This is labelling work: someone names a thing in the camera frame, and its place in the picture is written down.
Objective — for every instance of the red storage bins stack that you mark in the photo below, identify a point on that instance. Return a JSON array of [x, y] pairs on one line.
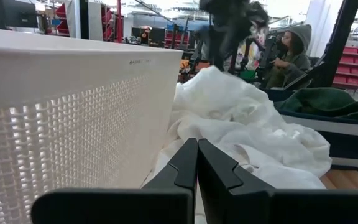
[[62, 21]]

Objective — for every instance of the white perforated plastic basket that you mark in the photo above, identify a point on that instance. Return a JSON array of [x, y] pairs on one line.
[[73, 109]]

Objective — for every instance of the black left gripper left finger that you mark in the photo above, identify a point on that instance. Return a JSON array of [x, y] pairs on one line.
[[179, 186]]

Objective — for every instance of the black metal frame post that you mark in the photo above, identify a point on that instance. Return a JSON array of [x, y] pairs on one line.
[[337, 43]]

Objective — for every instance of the navy and white fabric bin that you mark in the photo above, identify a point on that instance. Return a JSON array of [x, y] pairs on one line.
[[337, 127]]

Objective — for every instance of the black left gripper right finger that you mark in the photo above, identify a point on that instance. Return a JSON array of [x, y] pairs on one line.
[[222, 186]]

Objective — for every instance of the red bin shelf rack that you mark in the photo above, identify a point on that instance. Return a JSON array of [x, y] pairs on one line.
[[353, 67]]

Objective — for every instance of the black monitor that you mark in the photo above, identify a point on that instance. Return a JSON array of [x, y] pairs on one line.
[[11, 14]]

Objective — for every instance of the person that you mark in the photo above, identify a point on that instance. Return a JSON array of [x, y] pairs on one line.
[[294, 62]]

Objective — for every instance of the white cloth garment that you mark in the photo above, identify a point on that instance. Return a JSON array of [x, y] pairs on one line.
[[235, 124]]

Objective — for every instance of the green garment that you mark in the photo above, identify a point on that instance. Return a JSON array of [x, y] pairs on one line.
[[322, 101]]

